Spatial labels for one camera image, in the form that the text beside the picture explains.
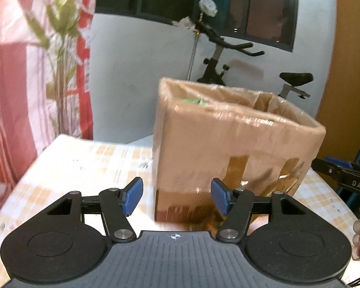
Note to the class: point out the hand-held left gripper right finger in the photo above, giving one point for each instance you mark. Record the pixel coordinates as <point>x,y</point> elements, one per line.
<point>220,196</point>

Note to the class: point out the crumpled tissue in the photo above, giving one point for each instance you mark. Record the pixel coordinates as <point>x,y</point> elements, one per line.
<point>184,23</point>

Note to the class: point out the floral red curtain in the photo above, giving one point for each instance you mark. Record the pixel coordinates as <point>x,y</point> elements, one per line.
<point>18,96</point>

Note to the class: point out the black exercise bike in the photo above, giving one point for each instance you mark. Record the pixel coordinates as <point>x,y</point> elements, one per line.
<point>297,78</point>

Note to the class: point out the white tissue wad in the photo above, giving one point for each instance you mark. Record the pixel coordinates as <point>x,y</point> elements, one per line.
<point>208,6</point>

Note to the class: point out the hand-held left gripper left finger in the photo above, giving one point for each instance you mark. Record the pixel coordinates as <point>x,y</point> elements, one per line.
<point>133,196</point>

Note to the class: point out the taped cardboard box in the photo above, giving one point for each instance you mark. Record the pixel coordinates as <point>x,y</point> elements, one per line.
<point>228,138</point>

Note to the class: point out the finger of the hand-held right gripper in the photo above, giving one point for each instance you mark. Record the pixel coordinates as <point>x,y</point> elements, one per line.
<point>336,162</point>

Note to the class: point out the wooden door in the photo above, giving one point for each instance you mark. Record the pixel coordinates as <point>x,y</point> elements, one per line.
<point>348,96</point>

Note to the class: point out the green snack bag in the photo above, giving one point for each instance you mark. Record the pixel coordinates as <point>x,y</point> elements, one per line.
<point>195,101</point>

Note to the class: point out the checked floral tablecloth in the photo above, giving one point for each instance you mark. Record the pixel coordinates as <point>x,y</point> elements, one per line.
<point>78,168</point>

